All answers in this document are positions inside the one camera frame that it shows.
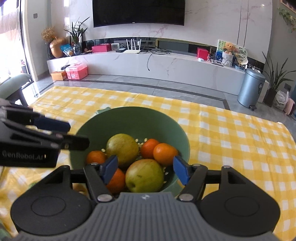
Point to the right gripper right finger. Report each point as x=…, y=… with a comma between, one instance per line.
x=192, y=177

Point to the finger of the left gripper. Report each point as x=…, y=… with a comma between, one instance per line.
x=28, y=117
x=16, y=136

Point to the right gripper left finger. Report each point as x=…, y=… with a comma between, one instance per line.
x=98, y=176

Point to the orange mandarin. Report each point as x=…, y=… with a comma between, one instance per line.
x=164, y=154
x=96, y=157
x=148, y=147
x=117, y=182

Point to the yellow-green pear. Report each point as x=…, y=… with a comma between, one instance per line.
x=124, y=147

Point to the red-yellow apple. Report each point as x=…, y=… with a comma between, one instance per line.
x=145, y=175

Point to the green chair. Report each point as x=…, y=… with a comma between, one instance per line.
x=11, y=89

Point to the orange cardboard box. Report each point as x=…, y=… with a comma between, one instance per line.
x=59, y=75

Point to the pink storage box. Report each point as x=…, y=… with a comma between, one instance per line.
x=77, y=71

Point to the green colander bowl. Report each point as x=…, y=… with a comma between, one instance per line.
x=140, y=123

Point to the yellow checkered tablecloth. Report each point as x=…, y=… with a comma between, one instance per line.
x=261, y=150

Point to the copper vase dried flowers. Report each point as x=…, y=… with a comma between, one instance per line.
x=54, y=43

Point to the glass vase green plant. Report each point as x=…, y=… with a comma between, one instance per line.
x=76, y=32

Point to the magenta flat box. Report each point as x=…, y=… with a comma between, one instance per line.
x=101, y=48

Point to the white marble tv bench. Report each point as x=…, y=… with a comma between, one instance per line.
x=169, y=67

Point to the grey metal trash can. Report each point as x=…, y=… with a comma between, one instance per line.
x=251, y=89

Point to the small white clock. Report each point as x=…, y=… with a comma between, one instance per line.
x=115, y=46

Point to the white wifi router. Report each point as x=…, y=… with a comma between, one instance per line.
x=131, y=47

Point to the white plastic bag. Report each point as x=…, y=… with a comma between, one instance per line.
x=280, y=100

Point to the pink stool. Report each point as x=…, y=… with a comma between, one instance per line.
x=289, y=107

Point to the red box on shelf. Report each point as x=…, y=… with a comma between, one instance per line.
x=202, y=54

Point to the teddy bear bouquet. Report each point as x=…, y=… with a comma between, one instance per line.
x=231, y=55

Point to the potted long-leaf plant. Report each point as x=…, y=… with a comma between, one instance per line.
x=276, y=76

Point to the black television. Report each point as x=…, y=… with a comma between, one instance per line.
x=116, y=12

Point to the green vine plant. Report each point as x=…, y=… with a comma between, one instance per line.
x=288, y=18

